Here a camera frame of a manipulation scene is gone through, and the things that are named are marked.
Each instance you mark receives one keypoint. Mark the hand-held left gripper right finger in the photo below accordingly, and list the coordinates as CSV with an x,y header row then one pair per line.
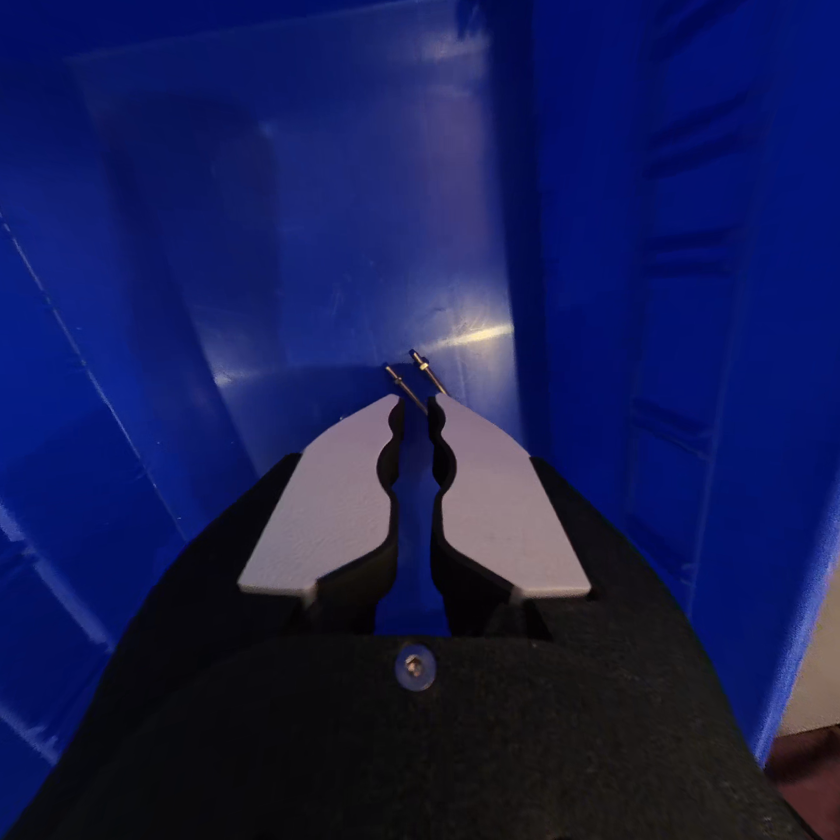
x,y
512,518

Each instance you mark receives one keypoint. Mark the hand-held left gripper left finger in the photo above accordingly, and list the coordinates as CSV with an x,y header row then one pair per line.
x,y
315,518

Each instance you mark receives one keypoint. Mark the thin metal bolt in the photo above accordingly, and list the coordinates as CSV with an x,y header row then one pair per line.
x,y
430,375
403,388

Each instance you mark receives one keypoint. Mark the blue plastic bin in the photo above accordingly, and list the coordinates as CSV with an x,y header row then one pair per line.
x,y
328,197

